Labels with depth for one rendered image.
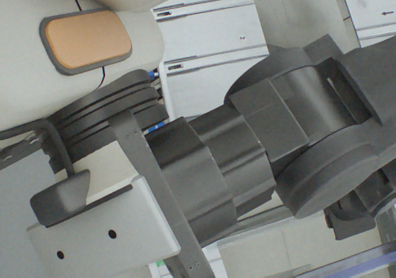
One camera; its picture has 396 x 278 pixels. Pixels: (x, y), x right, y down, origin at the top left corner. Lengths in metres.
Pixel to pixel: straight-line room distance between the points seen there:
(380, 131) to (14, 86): 0.26
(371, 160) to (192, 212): 0.13
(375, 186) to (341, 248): 2.02
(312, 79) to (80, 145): 0.17
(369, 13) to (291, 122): 0.88
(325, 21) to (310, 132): 1.58
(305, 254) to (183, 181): 2.22
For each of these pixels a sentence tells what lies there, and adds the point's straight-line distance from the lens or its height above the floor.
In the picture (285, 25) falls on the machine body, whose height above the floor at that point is 0.62.
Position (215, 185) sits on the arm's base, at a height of 1.23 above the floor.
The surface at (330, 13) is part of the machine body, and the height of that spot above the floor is 0.62.
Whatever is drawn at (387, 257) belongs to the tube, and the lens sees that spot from 1.11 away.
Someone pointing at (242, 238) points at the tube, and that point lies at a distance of 1.06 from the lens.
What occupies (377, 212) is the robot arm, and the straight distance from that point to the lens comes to 0.85.
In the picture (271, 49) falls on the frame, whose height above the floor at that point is 0.66.
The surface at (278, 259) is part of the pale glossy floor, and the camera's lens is 2.48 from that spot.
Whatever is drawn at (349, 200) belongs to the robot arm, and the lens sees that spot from 0.89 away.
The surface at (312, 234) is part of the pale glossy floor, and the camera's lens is 2.69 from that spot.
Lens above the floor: 1.50
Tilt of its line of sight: 40 degrees down
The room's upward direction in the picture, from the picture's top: 64 degrees clockwise
